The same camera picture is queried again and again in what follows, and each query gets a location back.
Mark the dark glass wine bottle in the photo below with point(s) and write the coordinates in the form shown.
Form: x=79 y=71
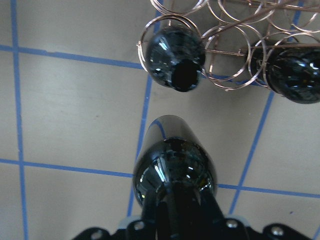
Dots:
x=175 y=183

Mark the far wine bottle in basket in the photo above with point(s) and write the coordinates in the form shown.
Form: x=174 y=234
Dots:
x=175 y=57

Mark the wine bottle in basket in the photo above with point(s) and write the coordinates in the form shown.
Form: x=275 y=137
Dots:
x=175 y=57
x=290 y=70

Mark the near wine bottle in basket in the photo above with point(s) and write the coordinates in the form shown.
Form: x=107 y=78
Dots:
x=290 y=70

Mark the copper wire wine basket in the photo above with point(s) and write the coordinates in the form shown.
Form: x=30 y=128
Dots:
x=231 y=29

